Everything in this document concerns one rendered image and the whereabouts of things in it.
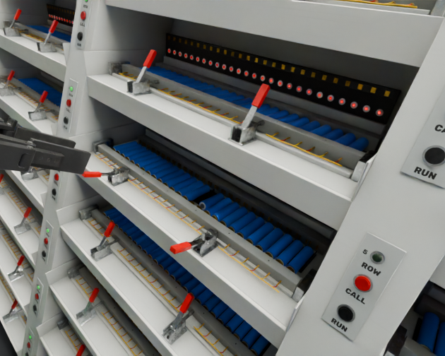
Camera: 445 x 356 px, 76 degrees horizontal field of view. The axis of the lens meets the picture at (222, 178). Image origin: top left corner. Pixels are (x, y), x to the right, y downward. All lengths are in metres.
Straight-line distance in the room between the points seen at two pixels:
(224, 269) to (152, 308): 0.23
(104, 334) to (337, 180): 0.68
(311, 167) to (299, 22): 0.18
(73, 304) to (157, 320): 0.34
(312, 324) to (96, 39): 0.67
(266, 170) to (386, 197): 0.15
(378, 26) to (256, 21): 0.16
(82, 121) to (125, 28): 0.24
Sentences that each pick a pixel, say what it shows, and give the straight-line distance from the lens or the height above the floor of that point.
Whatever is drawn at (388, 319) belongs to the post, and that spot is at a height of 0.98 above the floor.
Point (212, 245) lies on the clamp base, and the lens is 0.50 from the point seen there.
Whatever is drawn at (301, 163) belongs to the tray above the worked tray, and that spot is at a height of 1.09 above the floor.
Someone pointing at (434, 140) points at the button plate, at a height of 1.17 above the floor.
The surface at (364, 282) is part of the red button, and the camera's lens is 0.37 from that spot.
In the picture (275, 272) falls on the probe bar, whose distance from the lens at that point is 0.46.
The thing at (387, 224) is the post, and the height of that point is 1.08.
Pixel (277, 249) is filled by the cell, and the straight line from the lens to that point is 0.50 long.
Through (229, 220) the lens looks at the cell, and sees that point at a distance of 0.53.
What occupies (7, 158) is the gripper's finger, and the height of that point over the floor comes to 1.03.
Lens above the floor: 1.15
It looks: 17 degrees down
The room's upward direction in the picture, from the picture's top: 19 degrees clockwise
